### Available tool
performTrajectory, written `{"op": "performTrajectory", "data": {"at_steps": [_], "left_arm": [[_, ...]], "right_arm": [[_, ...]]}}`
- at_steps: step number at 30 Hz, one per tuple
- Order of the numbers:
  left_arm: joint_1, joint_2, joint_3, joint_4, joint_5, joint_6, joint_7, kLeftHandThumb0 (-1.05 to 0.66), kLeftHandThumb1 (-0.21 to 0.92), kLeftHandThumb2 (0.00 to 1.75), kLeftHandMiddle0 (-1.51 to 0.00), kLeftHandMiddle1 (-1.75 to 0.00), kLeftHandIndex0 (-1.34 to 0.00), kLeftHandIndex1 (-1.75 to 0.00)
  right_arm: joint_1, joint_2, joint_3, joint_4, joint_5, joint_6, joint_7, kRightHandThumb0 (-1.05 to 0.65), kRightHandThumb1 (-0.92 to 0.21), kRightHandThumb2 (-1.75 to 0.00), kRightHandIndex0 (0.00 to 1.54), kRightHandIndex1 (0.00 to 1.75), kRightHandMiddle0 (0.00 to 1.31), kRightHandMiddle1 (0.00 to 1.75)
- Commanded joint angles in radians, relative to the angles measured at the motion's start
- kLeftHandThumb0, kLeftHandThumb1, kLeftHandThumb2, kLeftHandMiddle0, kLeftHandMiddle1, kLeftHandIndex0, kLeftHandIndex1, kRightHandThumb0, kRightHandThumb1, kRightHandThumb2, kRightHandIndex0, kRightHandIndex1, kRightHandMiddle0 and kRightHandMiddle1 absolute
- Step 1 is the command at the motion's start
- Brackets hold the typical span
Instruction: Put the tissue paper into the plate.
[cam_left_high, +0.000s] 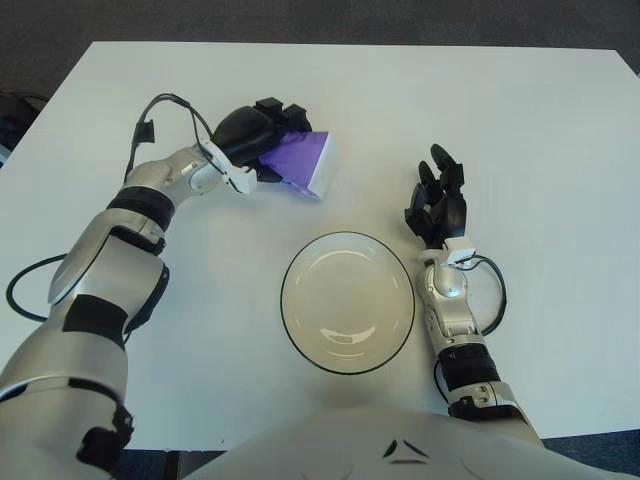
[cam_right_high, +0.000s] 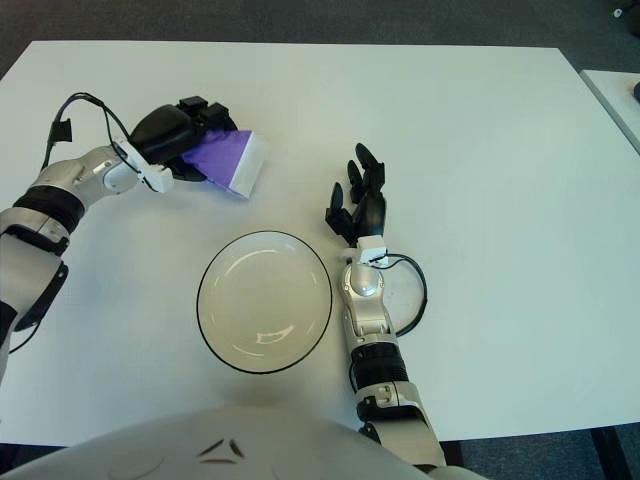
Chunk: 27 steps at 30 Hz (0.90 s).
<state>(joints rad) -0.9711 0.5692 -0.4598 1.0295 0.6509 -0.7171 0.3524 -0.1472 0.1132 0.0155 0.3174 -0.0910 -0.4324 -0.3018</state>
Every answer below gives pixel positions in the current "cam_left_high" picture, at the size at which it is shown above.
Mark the black bag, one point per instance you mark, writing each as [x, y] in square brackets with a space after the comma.
[17, 125]

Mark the white plate with black rim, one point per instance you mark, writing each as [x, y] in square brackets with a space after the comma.
[347, 300]

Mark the purple tissue paper pack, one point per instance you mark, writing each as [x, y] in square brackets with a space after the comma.
[305, 160]

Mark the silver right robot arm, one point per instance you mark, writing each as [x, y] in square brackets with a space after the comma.
[465, 330]

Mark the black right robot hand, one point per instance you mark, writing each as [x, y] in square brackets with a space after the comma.
[450, 210]

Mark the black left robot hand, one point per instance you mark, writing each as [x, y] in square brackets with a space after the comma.
[245, 132]

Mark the grey robot torso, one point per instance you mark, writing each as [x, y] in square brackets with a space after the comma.
[400, 445]

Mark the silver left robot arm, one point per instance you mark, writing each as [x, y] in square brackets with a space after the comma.
[100, 280]

